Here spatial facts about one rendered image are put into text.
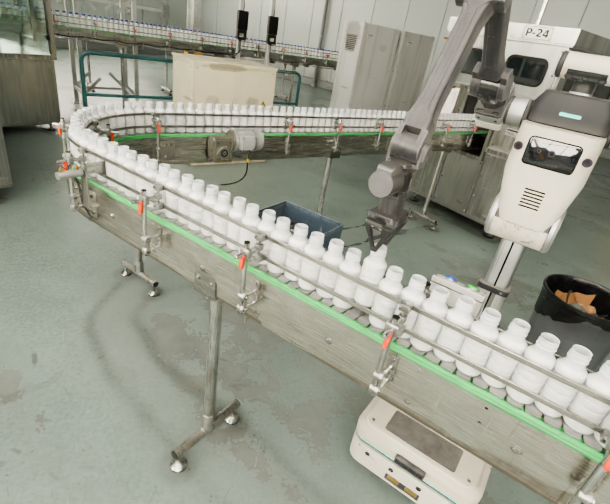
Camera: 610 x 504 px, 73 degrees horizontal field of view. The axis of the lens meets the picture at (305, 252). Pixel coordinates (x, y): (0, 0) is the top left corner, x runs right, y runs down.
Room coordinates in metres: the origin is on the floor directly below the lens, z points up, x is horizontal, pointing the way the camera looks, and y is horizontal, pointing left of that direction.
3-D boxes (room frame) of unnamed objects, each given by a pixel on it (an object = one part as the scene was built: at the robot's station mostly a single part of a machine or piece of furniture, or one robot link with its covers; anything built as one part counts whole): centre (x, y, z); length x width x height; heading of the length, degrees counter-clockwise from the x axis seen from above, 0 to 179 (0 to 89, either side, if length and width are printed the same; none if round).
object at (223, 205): (1.18, 0.27, 1.08); 0.06 x 0.06 x 0.17
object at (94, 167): (1.44, 0.87, 0.96); 0.23 x 0.10 x 0.27; 149
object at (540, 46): (5.03, -2.08, 1.00); 1.60 x 1.30 x 2.00; 131
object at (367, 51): (7.44, -0.43, 0.96); 0.82 x 0.50 x 1.91; 131
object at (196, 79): (5.36, 1.34, 0.59); 1.10 x 0.62 x 1.18; 131
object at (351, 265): (0.94, -0.13, 1.08); 0.06 x 0.06 x 0.17
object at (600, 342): (1.95, -1.53, 0.32); 0.45 x 0.45 x 0.64
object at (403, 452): (1.34, -0.71, 0.24); 0.68 x 0.53 x 0.41; 149
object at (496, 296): (1.35, -0.72, 0.74); 0.11 x 0.11 x 0.40; 59
